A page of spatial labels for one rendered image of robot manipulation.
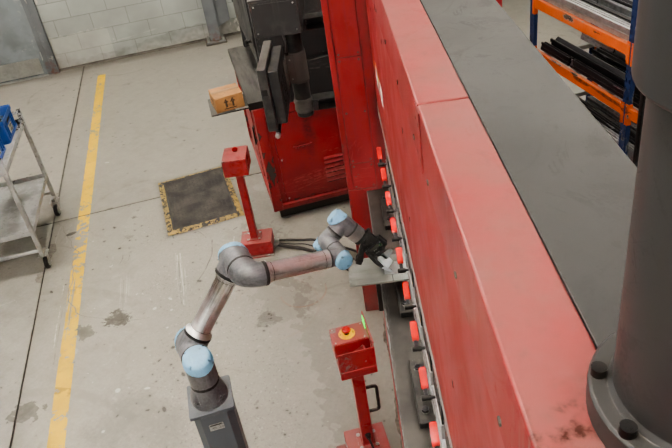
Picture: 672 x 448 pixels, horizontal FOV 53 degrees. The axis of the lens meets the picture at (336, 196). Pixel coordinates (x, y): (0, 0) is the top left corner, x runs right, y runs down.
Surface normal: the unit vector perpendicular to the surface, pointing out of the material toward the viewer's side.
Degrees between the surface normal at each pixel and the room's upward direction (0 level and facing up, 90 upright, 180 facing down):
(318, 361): 0
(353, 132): 90
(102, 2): 90
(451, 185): 0
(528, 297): 0
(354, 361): 90
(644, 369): 90
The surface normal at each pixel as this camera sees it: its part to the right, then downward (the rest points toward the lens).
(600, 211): -0.13, -0.84
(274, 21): 0.01, 0.53
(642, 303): -0.96, 0.23
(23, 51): 0.25, 0.49
